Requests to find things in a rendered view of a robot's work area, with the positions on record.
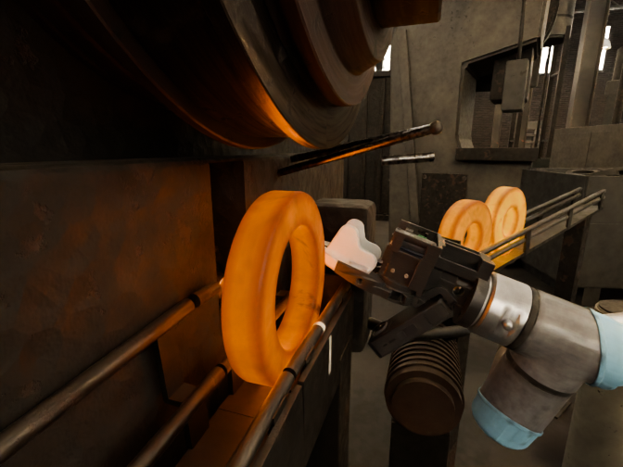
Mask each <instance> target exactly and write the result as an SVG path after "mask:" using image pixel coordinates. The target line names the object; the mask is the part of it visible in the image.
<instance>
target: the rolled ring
mask: <svg viewBox="0 0 623 467"><path fill-rule="evenodd" d="M288 240H289V244H290V248H291V256H292V276H291V285H290V292H289V297H288V301H287V305H286V311H285V314H284V317H283V320H282V321H281V324H280V326H279V328H278V330H277V331H276V325H275V294H276V286H277V279H278V273H279V269H280V265H281V260H282V257H283V254H284V251H285V248H286V244H287V242H288ZM324 265H325V251H324V229H323V225H322V220H321V216H320V212H319V209H318V208H317V205H316V203H315V201H314V200H313V198H312V197H311V196H310V195H308V194H306V193H304V192H301V191H277V190H273V191H270V192H267V193H265V194H263V195H261V196H259V197H258V198H257V199H256V200H255V201H254V202H253V203H252V205H251V206H250V207H249V208H248V210H247V212H246V214H245V215H244V217H243V219H242V221H241V222H240V224H239V226H238V228H237V231H236V233H235V237H234V240H233V243H232V245H231V249H230V252H229V256H228V260H227V263H226V268H225V273H224V278H223V285H222V339H223V344H224V348H225V352H226V356H227V359H228V360H229V363H230V365H231V367H232V368H233V370H234V371H235V373H236V374H237V375H238V376H239V377H240V378H242V379H243V380H245V381H247V382H250V383H254V384H258V385H267V386H270V387H273V386H274V384H275V382H276V381H277V379H278V377H279V376H280V374H281V372H283V369H284V368H285V367H286V365H287V364H288V362H289V361H290V359H291V358H292V356H293V355H294V353H295V352H296V350H297V349H298V347H299V346H300V344H301V343H302V341H303V340H304V338H305V337H306V335H307V334H308V332H309V331H310V329H311V328H312V326H313V324H314V323H315V322H316V321H317V319H318V318H319V314H320V308H321V303H322V297H323V290H324Z"/></svg>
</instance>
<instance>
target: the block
mask: <svg viewBox="0 0 623 467"><path fill-rule="evenodd" d="M315 203H316V205H317V208H318V209H319V212H320V216H321V220H322V225H323V229H324V240H325V241H326V242H330V243H331V241H332V240H333V238H334V237H335V236H336V234H337V232H338V231H339V229H340V228H341V227H342V226H343V225H346V223H347V222H348V221H349V220H352V219H356V220H359V221H361V222H362V223H363V225H364V233H365V238H366V240H367V241H369V242H371V243H373V244H374V243H375V213H376V207H375V202H373V201H371V200H363V199H343V198H322V199H319V200H317V201H315ZM324 273H328V274H336V273H335V271H333V270H332V269H330V268H329V267H328V266H326V265H324ZM337 275H338V274H337ZM351 290H353V291H354V311H353V341H352V351H351V352H356V353H357V352H362V351H363V349H364V347H365V345H366V342H367V339H368V336H369V334H370V331H371V330H370V329H368V326H367V325H368V319H369V317H372V296H373V294H371V293H369V292H366V291H364V290H362V289H361V288H359V287H357V286H355V285H354V284H351Z"/></svg>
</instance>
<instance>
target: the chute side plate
mask: <svg viewBox="0 0 623 467"><path fill-rule="evenodd" d="M353 311H354V291H353V290H350V291H349V293H348V295H347V297H346V299H345V300H344V302H343V303H342V305H341V306H340V308H339V310H338V312H337V314H336V316H335V317H334V319H333V320H332V322H331V323H330V325H329V327H328V329H327V330H326V332H325V334H324V336H323V338H322V340H321V341H320V343H319V345H318V346H317V348H316V349H315V351H314V353H313V355H312V357H311V359H310V361H309V363H308V365H307V366H306V367H305V369H304V370H303V372H302V374H301V375H300V377H299V379H298V384H297V385H295V386H294V388H293V390H292V392H291V394H290V395H289V397H288V399H287V401H286V405H285V407H284V409H283V410H282V412H281V414H280V416H279V418H278V420H277V422H276V424H275V426H274V427H273V429H272V431H271V433H270V434H269V436H268V437H267V439H266V441H265V443H264V445H263V447H262V449H261V452H260V454H259V456H258V458H257V459H256V460H255V462H254V464H253V466H252V467H306V465H307V463H308V460H309V458H310V456H311V454H312V450H313V447H314V445H315V442H316V440H317V437H318V435H319V433H320V431H321V428H322V426H323V423H324V419H325V417H326V414H327V413H328V410H329V408H330V405H331V402H332V400H333V397H334V395H335V393H336V391H337V387H338V384H339V360H340V357H341V355H342V353H343V351H344V348H345V346H346V345H347V342H348V340H349V338H350V336H351V337H352V338H351V351H352V341H353ZM330 335H331V372H330V373H329V337H330Z"/></svg>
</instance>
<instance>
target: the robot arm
mask: <svg viewBox="0 0 623 467"><path fill-rule="evenodd" d="M408 226H412V227H414V228H416V229H419V230H422V231H424V232H427V233H428V235H427V237H424V236H422V235H419V234H418V235H416V234H413V230H411V229H409V228H408ZM324 251H325V265H326V266H328V267H329V268H330V269H332V270H333V271H335V273H336V274H338V275H339V276H341V277H342V278H344V279H345V280H347V281H348V282H350V283H351V284H354V285H355V286H357V287H359V288H361V289H362V290H364V291H366V292H369V293H371V294H374V295H377V296H380V297H383V298H384V299H385V300H388V301H390V302H393V303H396V304H399V305H403V306H409V305H411V306H409V307H407V308H406V309H404V310H402V311H401V312H399V313H397V314H396V315H394V316H393V317H391V318H389V319H388V320H386V321H383V322H381V323H379V324H378V325H377V326H375V327H374V329H373V330H372V332H371V337H370V339H369V342H368V345H369V346H370V348H371V349H372V350H373V351H374V353H375V354H376V355H377V356H378V357H379V358H380V359H381V358H383V357H385V356H386V355H387V354H389V353H392V352H394V351H395V350H397V349H398V348H399V347H401V346H403V345H405V344H407V343H408V342H410V341H412V340H413V339H415V338H416V337H418V336H419V335H421V334H424V333H425V332H427V331H429V330H430V329H432V328H434V327H436V326H437V325H439V324H441V323H442V322H445V321H447V320H448V319H449V318H451V317H452V321H453V323H455V324H458V325H460V326H462V327H464V328H467V329H468V331H469V332H471V333H473V334H477V335H479V336H481V337H484V338H486V339H488V340H490V341H492V342H494V343H497V344H499V347H498V350H497V352H496V354H495V357H494V360H493V362H492V365H491V368H490V371H489V375H488V377H487V379H486V381H485V383H484V384H483V386H481V387H480V388H479V389H478V390H477V395H476V397H475V399H474V400H473V403H472V412H473V416H474V418H475V420H476V422H477V424H478V426H479V427H480V428H481V429H482V431H483V432H484V433H485V434H486V435H487V436H489V437H491V438H493V440H494V441H496V442H497V443H499V444H500V445H502V446H504V447H506V448H511V449H524V448H527V447H528V446H529V445H530V444H531V443H532V442H533V441H534V440H535V439H536V438H537V437H538V436H542V434H543V430H544V429H545V428H546V426H547V425H548V424H549V423H550V422H551V420H552V419H553V418H554V416H555V415H556V414H557V413H558V412H559V410H560V409H562V408H563V406H564V405H565V404H566V402H567V401H568V400H569V399H570V398H571V396H572V395H573V394H574V393H576V392H577V391H578V390H579V388H580V387H581V386H582V385H583V384H584V383H585V384H586V385H589V386H592V387H595V386H597V387H599V388H602V389H605V390H613V389H616V388H617V387H618V386H623V312H617V313H608V314H601V313H599V312H597V311H595V310H593V309H591V308H588V307H581V306H579V305H577V304H574V303H572V302H569V301H566V300H564V299H562V298H560V297H556V296H553V295H551V294H548V293H545V292H543V291H541V290H539V289H536V288H533V287H531V286H528V285H527V284H523V283H520V282H518V281H516V280H513V279H511V278H508V277H506V276H503V275H501V274H499V273H496V272H494V271H493V270H494V268H495V266H496V265H495V263H494V262H493V261H491V256H489V255H486V254H483V253H481V252H478V251H476V250H474V249H471V248H469V247H466V246H462V245H459V244H457V243H454V242H452V241H450V240H447V239H444V238H442V237H441V234H440V233H436V232H433V231H430V230H428V229H426V228H423V227H421V226H418V225H415V224H413V223H410V222H408V221H404V220H401V221H400V225H399V227H398V228H396V230H395V232H394V233H393V234H392V236H391V238H390V240H389V243H388V245H387V248H386V250H385V253H384V255H383V257H382V258H380V257H381V250H380V248H379V246H377V245H376V244H373V243H371V242H369V241H367V240H366V238H365V233H364V225H363V223H362V222H361V221H359V220H356V219H352V220H349V221H348V222H347V223H346V225H343V226H342V227H341V228H340V229H339V231H338V232H337V234H336V236H335V237H334V238H333V240H332V241H331V243H330V242H326V241H324ZM458 286H460V287H458ZM452 306H454V308H453V307H452Z"/></svg>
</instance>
